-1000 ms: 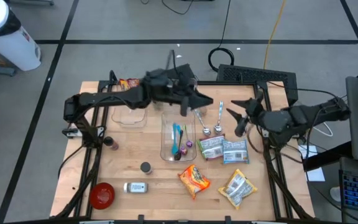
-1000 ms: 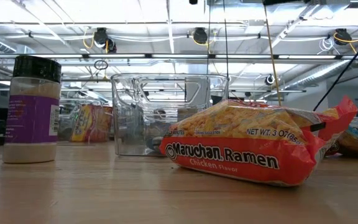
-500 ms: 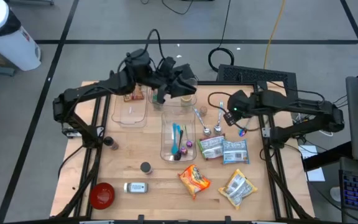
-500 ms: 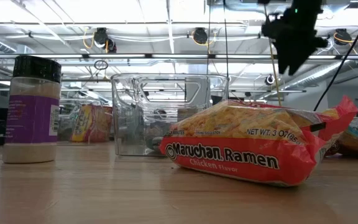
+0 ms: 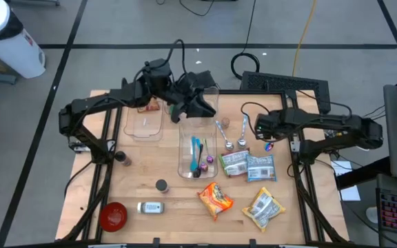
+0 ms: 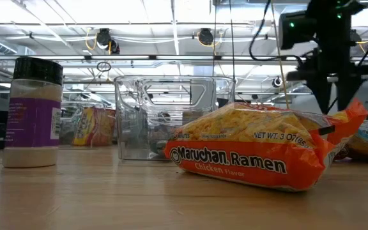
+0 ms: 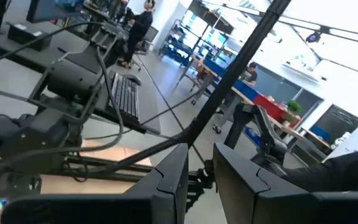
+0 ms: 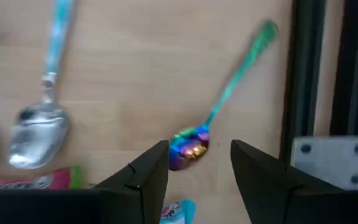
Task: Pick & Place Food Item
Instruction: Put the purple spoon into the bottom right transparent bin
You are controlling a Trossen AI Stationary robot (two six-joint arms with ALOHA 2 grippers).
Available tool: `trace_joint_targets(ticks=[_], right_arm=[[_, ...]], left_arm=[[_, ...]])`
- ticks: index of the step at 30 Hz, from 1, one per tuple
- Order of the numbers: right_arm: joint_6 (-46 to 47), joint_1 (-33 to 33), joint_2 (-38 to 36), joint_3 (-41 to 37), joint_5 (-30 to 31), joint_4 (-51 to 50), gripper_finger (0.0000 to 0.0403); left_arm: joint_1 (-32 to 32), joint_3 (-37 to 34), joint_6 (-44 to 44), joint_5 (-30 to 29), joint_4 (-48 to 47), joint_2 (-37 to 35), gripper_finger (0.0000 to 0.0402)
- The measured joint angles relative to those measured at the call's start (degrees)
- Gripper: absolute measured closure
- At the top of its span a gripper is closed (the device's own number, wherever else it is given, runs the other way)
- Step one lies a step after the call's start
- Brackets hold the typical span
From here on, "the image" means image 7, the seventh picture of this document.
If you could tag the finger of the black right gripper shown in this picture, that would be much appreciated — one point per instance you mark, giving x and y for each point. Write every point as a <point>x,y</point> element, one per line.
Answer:
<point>17,186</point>

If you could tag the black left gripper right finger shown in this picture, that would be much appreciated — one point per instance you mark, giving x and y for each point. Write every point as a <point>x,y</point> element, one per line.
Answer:
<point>275,208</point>

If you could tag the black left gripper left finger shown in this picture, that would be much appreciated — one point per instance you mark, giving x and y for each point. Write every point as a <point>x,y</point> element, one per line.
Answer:
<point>104,211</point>

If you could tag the black fabric object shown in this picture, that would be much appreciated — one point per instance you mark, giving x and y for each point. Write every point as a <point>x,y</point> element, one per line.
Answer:
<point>337,174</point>

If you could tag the black stand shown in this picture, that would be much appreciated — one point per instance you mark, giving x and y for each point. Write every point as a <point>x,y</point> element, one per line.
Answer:
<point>269,137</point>

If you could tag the black desk device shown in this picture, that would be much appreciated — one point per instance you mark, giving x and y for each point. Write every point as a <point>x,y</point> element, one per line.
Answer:
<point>30,37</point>

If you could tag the backlit computer keyboard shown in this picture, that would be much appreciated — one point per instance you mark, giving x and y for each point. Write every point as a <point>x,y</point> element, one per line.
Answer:
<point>126,96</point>

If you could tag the green potted plant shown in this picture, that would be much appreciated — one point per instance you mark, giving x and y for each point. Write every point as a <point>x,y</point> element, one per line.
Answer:
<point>294,106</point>

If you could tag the black desk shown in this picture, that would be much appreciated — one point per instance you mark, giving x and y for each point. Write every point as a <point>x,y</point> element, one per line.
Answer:
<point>149,109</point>

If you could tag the long workbench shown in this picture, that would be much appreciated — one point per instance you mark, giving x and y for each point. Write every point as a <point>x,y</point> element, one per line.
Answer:
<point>253,93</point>

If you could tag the black computer monitor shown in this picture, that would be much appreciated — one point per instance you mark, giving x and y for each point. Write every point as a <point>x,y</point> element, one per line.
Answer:
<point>48,11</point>

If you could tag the person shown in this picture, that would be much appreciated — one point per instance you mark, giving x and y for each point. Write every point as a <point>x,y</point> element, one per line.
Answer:
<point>140,28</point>
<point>251,76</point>

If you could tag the metal shelving rack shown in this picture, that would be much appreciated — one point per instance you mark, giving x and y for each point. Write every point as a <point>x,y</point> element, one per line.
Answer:
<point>182,46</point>

